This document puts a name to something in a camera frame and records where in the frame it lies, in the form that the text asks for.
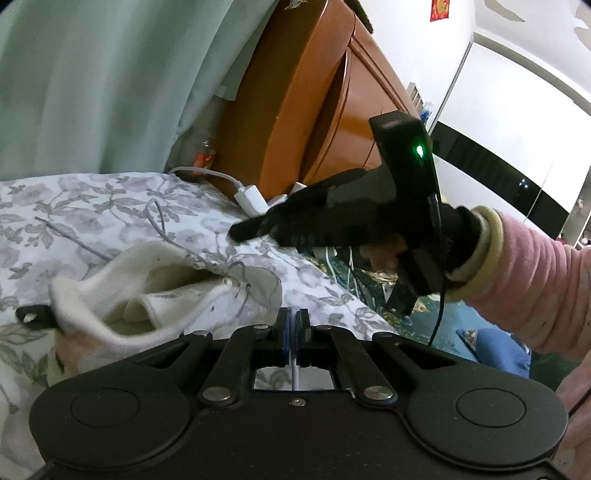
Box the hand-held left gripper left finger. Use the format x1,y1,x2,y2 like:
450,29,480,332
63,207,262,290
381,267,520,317
131,308,293,408

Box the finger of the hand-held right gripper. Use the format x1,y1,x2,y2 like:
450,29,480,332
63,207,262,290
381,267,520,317
277,181,332,223
230,209,352,253

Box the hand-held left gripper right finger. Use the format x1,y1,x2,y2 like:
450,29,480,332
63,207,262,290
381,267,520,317
296,308,455,408

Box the white fabric shoe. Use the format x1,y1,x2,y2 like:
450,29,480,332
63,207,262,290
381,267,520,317
16,244,283,384

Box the person's right forearm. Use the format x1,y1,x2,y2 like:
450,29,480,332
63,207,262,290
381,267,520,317
443,205,591,361

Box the person's right hand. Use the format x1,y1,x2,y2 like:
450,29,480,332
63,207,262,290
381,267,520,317
367,235,404,274

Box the white charger plug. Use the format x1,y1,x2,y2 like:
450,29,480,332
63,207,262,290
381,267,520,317
265,182,308,213

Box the small white and blue bottles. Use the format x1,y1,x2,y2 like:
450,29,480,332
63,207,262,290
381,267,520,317
406,80,435,121

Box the plastic bottle with red label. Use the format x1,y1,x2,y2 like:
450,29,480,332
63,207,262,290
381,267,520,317
178,95,227,181

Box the orange wooden headboard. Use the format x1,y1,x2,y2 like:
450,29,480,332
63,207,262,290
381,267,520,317
212,0,419,208

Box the blue patterned rug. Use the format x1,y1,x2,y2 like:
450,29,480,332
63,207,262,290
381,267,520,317
330,249,467,356

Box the white and black wardrobe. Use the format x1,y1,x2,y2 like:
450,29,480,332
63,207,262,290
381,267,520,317
427,32,591,241

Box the grey floral blanket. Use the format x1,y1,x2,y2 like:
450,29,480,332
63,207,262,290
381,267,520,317
0,172,407,480

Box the dark blue cushion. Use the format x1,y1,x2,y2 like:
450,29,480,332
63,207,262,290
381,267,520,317
456,327,532,376

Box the pale green curtain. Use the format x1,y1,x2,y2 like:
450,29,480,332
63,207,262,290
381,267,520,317
0,0,287,181

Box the person's pink robe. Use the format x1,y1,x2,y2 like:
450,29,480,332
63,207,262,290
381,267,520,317
554,351,591,480

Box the white charger cable bundle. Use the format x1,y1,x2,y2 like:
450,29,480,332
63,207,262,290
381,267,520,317
314,244,370,301

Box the white power cable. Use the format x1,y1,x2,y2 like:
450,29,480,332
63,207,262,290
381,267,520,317
168,167,245,195

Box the thin grey cable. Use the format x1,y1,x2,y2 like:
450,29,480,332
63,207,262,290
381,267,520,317
34,198,195,259

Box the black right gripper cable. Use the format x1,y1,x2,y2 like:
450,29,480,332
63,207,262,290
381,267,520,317
427,191,448,348

